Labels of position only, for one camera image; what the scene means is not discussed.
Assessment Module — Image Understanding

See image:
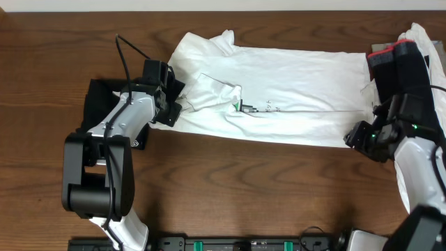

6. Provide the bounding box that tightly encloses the white t-shirt with robot print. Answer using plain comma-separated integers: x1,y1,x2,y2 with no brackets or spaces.
169,30,378,147

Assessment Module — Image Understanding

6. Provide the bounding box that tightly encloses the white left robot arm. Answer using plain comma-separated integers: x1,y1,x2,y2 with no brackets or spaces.
61,56,185,250

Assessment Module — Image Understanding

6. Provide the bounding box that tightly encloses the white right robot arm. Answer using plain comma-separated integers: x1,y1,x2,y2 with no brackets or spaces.
336,85,445,251

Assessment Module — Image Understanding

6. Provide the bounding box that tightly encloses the black red-trimmed folded garment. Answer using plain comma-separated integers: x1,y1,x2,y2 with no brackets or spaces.
367,39,430,103

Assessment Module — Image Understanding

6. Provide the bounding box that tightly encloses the white garment at right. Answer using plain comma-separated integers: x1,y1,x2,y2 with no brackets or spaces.
360,22,446,213

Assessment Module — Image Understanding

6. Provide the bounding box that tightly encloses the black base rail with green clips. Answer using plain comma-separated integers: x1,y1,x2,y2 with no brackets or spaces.
68,226,417,251

